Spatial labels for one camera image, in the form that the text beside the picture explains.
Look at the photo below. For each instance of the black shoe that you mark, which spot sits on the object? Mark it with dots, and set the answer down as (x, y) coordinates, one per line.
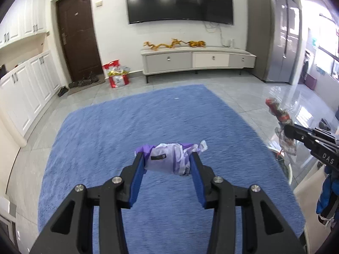
(63, 90)

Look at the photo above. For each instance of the clear red plastic wrapper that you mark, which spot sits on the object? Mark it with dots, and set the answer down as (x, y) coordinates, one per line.
(287, 145)

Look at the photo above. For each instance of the dark brown entrance door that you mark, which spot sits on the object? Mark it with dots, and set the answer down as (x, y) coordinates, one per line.
(78, 41)

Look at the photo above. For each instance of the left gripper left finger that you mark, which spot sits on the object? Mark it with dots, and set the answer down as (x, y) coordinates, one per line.
(70, 229)

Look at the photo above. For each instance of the grey refrigerator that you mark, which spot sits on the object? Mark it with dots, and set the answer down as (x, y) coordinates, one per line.
(273, 37)

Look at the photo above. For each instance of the red white gift bag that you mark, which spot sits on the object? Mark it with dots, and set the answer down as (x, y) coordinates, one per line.
(116, 73)

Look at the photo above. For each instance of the white upper wall cabinet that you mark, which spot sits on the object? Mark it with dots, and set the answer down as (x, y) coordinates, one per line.
(25, 18)

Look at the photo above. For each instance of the golden dragon ornament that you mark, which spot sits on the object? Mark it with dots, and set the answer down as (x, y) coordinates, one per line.
(174, 43)

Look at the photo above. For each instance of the blue shaggy rug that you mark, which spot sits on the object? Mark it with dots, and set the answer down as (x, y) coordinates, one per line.
(95, 143)

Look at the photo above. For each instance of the white grey TV cabinet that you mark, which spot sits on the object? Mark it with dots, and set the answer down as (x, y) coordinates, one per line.
(166, 60)

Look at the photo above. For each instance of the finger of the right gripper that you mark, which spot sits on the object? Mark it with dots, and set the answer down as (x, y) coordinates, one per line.
(298, 132)
(308, 142)

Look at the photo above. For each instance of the white trash bin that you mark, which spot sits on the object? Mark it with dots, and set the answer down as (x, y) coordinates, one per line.
(284, 163)

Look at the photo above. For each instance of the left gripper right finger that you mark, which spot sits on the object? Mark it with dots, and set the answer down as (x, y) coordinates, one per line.
(248, 210)

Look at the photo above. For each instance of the purple wrapper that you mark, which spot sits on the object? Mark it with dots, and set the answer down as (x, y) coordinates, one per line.
(170, 158)

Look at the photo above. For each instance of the white shoe cabinet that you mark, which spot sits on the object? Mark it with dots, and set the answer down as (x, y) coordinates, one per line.
(25, 91)

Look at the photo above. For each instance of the shoes on door mat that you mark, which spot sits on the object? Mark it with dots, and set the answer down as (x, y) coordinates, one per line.
(83, 80)

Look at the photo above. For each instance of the brown door mat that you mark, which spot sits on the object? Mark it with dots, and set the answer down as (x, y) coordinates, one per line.
(78, 89)

